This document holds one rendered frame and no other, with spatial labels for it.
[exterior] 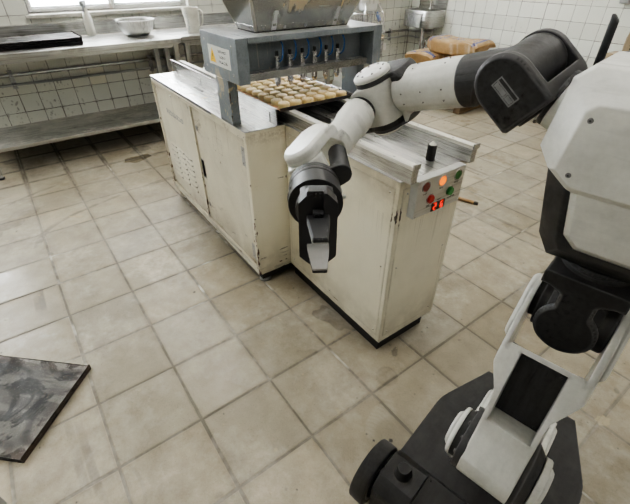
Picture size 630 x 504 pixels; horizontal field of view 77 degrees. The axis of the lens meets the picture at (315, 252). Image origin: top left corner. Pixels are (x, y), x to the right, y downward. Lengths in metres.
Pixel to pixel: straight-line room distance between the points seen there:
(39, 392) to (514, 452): 1.70
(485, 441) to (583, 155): 0.57
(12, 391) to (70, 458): 0.44
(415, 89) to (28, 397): 1.78
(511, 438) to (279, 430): 0.92
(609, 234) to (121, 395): 1.68
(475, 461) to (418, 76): 0.77
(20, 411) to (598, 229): 1.91
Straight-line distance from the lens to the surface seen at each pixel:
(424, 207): 1.39
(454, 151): 1.52
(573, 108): 0.67
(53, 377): 2.02
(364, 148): 1.39
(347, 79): 2.18
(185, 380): 1.80
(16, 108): 4.65
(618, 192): 0.68
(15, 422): 1.95
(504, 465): 0.94
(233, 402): 1.69
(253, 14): 1.71
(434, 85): 0.81
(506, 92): 0.73
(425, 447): 1.43
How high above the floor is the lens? 1.40
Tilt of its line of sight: 36 degrees down
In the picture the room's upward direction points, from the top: straight up
